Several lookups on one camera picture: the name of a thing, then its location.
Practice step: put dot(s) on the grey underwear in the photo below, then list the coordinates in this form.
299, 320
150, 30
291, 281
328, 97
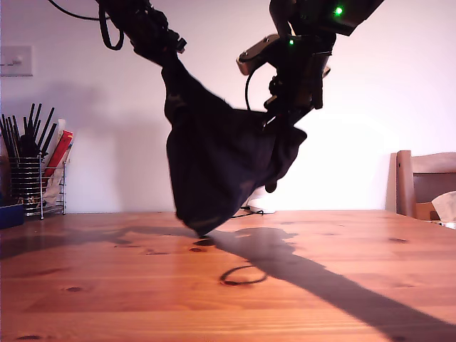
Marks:
221, 164

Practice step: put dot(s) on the red packet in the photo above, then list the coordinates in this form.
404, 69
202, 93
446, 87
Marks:
60, 149

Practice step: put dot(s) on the white paper packet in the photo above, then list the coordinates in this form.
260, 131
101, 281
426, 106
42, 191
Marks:
53, 189

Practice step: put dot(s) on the wooden chair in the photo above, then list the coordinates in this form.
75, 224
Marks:
404, 185

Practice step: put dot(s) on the black chopstick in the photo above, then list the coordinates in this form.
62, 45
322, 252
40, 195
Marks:
30, 117
9, 137
17, 137
50, 139
36, 119
46, 130

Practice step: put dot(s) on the white tissue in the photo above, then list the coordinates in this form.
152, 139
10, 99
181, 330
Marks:
445, 206

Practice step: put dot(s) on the blue box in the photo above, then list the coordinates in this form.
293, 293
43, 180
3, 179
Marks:
10, 217

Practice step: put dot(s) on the white security camera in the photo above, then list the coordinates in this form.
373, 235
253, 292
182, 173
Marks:
261, 203

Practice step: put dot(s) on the white light switch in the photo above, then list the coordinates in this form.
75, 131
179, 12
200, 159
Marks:
16, 60

